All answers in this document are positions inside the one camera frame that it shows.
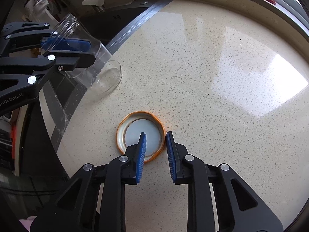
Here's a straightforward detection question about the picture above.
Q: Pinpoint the orange rimmed jar lid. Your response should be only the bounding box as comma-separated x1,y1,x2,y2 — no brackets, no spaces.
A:
116,111,167,163

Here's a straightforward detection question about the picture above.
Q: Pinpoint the clear glass jar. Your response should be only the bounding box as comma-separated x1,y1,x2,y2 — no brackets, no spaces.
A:
40,14,122,98

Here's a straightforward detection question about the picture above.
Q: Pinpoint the black kitchen sink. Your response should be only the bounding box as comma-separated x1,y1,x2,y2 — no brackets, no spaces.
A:
58,0,154,48

